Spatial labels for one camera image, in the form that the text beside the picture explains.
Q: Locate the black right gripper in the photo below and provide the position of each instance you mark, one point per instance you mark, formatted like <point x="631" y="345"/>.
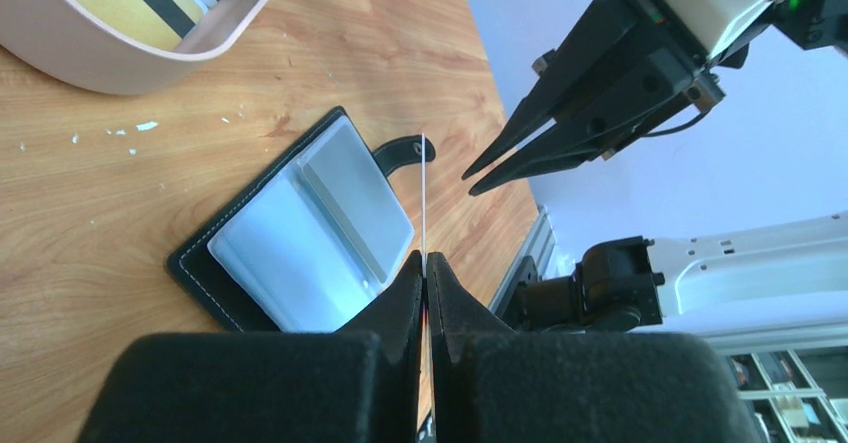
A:
<point x="626" y="67"/>

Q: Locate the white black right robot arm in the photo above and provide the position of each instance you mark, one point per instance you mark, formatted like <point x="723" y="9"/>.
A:
<point x="638" y="282"/>

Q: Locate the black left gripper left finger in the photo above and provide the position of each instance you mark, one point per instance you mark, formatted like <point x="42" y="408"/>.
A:
<point x="359" y="383"/>

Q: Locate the pink oval plastic tray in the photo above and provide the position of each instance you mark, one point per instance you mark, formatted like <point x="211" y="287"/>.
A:
<point x="123" y="47"/>

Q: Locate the black leather card holder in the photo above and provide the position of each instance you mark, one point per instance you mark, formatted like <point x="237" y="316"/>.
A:
<point x="313" y="239"/>

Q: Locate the aluminium frame rail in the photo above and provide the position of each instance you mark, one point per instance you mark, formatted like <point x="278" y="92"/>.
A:
<point x="536" y="258"/>

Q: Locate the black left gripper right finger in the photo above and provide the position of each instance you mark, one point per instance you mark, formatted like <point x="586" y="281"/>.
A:
<point x="494" y="384"/>

